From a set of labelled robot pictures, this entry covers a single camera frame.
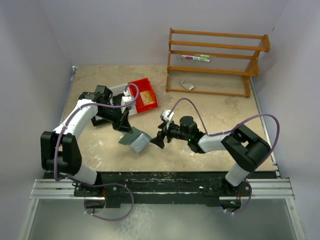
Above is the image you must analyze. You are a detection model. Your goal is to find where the black bin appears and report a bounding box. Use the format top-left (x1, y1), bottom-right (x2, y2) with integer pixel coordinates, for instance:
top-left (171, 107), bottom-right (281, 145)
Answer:
top-left (91, 111), bottom-right (111, 127)

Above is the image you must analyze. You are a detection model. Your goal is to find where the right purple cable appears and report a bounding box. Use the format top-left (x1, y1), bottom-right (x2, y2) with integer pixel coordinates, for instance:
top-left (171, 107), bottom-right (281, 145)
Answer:
top-left (169, 97), bottom-right (281, 216)

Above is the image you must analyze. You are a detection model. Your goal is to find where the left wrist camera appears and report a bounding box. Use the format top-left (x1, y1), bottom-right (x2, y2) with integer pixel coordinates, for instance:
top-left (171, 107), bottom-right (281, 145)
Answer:
top-left (121, 90), bottom-right (135, 107)

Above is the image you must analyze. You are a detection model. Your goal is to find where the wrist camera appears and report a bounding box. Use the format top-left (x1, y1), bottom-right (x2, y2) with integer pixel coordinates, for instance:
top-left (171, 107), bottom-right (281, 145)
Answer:
top-left (160, 109), bottom-right (175, 129)
top-left (121, 90), bottom-right (135, 107)

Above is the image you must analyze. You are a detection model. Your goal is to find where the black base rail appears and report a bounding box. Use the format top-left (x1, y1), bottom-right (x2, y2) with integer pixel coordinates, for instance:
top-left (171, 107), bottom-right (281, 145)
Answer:
top-left (54, 171), bottom-right (276, 209)

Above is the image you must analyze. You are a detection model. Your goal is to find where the red bin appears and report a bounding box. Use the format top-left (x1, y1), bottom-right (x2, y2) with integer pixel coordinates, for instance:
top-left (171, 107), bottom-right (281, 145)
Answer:
top-left (130, 78), bottom-right (158, 114)

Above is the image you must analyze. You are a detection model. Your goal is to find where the white bin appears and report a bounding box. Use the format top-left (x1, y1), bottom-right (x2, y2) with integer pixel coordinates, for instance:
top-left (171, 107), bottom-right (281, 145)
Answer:
top-left (107, 83), bottom-right (137, 116)

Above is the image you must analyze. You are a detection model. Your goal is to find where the gold card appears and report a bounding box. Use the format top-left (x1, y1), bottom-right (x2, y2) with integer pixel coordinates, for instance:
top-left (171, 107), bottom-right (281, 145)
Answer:
top-left (139, 90), bottom-right (154, 106)

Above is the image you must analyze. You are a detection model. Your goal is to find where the grey clip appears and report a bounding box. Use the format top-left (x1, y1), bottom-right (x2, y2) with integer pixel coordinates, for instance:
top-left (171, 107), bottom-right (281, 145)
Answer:
top-left (177, 56), bottom-right (187, 62)

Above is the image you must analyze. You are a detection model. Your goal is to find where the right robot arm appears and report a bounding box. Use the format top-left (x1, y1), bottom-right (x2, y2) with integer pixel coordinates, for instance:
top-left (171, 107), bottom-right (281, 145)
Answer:
top-left (150, 116), bottom-right (271, 187)

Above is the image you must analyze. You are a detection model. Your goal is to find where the purple marker pen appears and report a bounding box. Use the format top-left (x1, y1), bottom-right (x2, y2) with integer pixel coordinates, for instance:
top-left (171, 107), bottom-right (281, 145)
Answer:
top-left (181, 55), bottom-right (211, 63)

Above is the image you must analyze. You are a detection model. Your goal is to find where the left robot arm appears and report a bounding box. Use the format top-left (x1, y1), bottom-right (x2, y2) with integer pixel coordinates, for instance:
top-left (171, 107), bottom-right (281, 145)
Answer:
top-left (40, 85), bottom-right (138, 187)

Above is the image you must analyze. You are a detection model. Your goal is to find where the wooden shelf rack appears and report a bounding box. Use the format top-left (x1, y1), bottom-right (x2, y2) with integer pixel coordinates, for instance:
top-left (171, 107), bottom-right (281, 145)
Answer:
top-left (165, 28), bottom-right (271, 98)

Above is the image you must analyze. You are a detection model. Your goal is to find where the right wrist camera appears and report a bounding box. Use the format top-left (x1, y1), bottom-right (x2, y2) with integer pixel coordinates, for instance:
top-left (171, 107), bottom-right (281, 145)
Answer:
top-left (160, 109), bottom-right (175, 129)

